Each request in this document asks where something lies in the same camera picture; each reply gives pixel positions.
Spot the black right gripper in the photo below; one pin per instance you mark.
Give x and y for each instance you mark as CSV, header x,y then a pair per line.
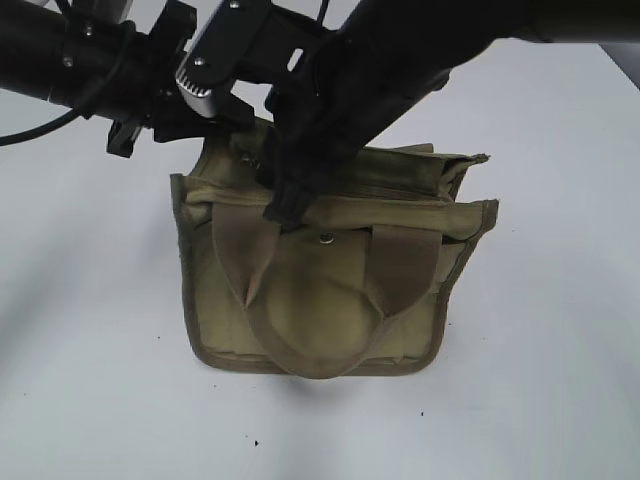
x,y
364,77

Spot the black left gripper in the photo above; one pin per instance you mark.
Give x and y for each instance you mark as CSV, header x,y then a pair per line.
x,y
278,57

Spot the olive yellow canvas bag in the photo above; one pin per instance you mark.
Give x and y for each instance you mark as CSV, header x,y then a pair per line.
x,y
360,288

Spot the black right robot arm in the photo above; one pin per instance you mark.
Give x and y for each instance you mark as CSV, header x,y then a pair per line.
x,y
461,30

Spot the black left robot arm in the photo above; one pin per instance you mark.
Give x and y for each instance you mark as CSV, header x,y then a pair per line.
x,y
90,58

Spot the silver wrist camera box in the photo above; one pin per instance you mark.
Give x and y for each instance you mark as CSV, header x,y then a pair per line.
x,y
206,75

